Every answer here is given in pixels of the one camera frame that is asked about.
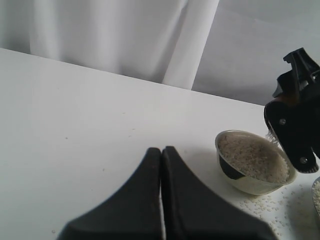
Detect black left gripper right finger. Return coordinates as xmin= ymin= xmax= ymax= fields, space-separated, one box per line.
xmin=161 ymin=146 xmax=277 ymax=240

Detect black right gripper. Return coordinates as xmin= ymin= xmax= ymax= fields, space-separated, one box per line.
xmin=264 ymin=47 xmax=320 ymax=174

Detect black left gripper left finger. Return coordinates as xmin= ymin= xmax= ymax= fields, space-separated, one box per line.
xmin=58 ymin=147 xmax=163 ymax=240

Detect brown wooden cup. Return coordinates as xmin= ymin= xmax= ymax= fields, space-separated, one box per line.
xmin=273 ymin=93 xmax=300 ymax=107

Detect rice in cream bowl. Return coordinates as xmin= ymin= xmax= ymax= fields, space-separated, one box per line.
xmin=217 ymin=131 xmax=290 ymax=184

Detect cream ceramic bowl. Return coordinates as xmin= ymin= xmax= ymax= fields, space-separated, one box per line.
xmin=215 ymin=130 xmax=297 ymax=196

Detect spilled rice grains on table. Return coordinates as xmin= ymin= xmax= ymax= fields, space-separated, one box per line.
xmin=236 ymin=184 xmax=314 ymax=239

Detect rice in steel tray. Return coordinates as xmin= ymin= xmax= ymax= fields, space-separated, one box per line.
xmin=312 ymin=180 xmax=320 ymax=212

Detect white backdrop cloth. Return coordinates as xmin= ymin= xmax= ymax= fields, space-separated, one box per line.
xmin=0 ymin=0 xmax=320 ymax=105

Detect round steel tray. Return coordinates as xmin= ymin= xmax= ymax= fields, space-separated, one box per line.
xmin=310 ymin=176 xmax=320 ymax=216

